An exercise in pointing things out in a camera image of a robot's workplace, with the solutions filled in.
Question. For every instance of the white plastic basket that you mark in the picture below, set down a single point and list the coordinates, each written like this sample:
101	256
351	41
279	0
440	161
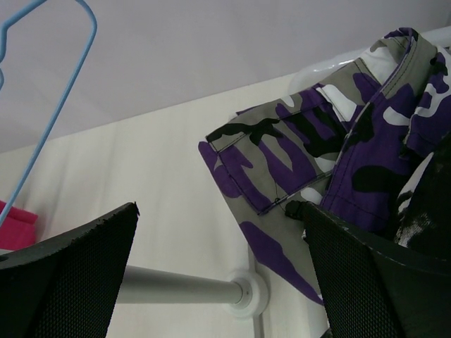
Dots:
312	74

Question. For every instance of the black camouflage trousers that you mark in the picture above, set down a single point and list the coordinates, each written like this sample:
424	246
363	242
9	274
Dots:
423	206

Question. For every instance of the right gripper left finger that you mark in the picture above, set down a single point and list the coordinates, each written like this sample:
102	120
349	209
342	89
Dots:
67	285

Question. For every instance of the pink trousers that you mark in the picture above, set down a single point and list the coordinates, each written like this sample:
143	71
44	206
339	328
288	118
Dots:
18	230

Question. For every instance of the purple camouflage trousers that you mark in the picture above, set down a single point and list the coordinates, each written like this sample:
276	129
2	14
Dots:
349	143

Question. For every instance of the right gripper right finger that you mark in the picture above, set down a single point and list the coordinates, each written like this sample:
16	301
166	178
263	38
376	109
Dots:
372	287

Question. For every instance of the white clothes rack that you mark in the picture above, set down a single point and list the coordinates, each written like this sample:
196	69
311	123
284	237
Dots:
244	295

